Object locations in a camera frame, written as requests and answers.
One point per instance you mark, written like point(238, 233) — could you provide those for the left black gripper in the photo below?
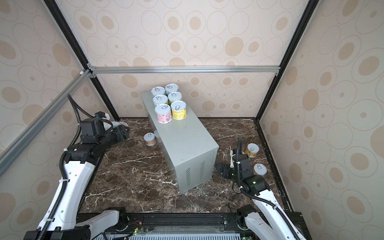
point(123, 131)

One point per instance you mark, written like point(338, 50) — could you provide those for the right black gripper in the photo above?
point(227, 168)

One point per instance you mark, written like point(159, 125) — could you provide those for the pink label can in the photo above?
point(121, 123)
point(164, 113)

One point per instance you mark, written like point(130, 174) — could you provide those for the light green label can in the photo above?
point(160, 100)

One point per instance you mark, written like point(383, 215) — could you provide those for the teal label can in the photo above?
point(156, 91)
point(170, 88)

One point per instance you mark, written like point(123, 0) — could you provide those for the yellow label can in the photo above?
point(252, 150)
point(179, 110)

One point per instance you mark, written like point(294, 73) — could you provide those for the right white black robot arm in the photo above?
point(272, 223)

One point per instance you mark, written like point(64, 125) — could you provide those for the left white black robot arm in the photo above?
point(78, 164)

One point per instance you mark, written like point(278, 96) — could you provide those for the orange label can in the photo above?
point(150, 139)

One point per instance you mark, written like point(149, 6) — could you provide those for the grey metal cabinet box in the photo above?
point(188, 148)

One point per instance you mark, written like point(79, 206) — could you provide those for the left slanted aluminium bar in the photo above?
point(26, 137)

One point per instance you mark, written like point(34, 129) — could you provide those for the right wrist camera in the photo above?
point(232, 155)

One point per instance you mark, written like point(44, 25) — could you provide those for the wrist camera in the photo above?
point(102, 115)
point(232, 155)

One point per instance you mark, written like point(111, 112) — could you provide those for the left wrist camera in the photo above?
point(102, 115)

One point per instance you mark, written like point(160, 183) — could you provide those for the horizontal aluminium frame bar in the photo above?
point(185, 69)

